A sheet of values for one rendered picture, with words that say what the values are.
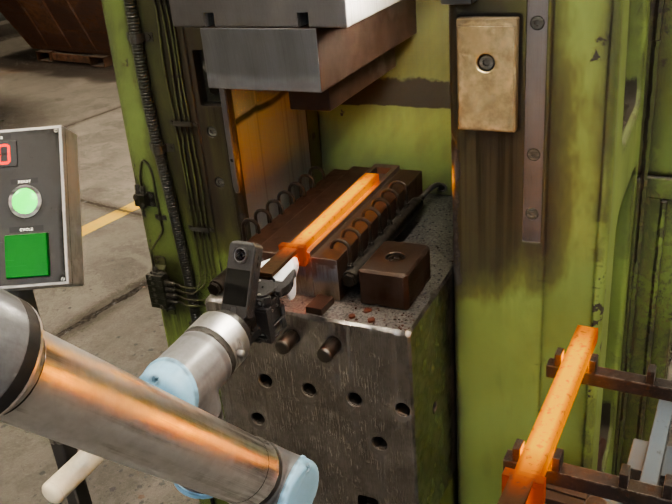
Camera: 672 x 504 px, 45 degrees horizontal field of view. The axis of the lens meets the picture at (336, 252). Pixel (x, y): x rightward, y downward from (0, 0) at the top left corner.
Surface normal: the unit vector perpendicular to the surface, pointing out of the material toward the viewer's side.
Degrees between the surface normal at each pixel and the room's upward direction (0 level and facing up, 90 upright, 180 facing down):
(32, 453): 0
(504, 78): 90
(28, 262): 60
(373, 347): 90
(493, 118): 90
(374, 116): 90
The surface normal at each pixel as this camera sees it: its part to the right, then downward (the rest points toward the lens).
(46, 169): -0.04, -0.07
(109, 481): -0.08, -0.90
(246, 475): 0.79, 0.26
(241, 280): -0.42, -0.07
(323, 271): -0.42, 0.43
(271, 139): 0.91, 0.12
